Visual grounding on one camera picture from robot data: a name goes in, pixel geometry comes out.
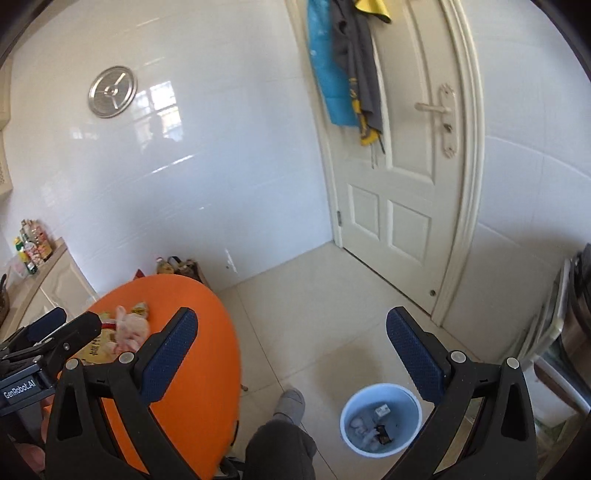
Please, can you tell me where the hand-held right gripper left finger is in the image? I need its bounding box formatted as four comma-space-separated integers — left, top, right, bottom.
44, 307, 218, 480

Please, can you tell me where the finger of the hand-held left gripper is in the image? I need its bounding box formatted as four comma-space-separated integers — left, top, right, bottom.
0, 308, 69, 354
9, 311, 103, 372

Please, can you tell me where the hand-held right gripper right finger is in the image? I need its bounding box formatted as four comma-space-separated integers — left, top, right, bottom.
383, 306, 539, 480

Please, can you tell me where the whitish plastic bag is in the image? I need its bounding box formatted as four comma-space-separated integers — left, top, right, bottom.
113, 305, 151, 354

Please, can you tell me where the blue plastic bin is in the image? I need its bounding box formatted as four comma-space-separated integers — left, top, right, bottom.
340, 384, 423, 459

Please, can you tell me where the yellow-green snack packet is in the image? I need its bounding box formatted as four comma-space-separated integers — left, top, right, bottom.
71, 330, 118, 365

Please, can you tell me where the cream kitchen base cabinet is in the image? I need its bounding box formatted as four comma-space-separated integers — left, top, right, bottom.
0, 237, 98, 344

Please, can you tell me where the orange round table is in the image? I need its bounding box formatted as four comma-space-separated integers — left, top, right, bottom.
85, 275, 242, 480

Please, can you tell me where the group of condiment bottles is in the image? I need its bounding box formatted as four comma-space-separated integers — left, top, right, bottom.
11, 218, 54, 276

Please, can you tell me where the brown bag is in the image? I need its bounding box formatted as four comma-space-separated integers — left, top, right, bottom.
167, 256, 205, 283

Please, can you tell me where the white crumpled tissue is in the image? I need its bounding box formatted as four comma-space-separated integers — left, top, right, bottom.
350, 415, 380, 448

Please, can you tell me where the person's grey slipper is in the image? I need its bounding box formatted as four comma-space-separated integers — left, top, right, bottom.
273, 388, 306, 424

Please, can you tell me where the person's leg in dark trousers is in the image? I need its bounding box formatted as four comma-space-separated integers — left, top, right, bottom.
242, 418, 317, 480

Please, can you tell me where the dark metal pot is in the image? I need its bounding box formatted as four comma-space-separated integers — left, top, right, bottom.
566, 244, 591, 352

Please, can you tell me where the grey yellow jacket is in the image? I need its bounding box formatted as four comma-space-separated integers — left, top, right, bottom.
330, 0, 386, 169

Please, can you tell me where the yellow cloth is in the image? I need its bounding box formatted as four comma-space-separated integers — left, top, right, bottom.
353, 0, 392, 24

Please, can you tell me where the round metal wall plate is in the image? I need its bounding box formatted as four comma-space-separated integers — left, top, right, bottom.
88, 66, 138, 119

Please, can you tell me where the cream door handle plate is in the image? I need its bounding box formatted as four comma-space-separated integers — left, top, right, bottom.
414, 83, 455, 158

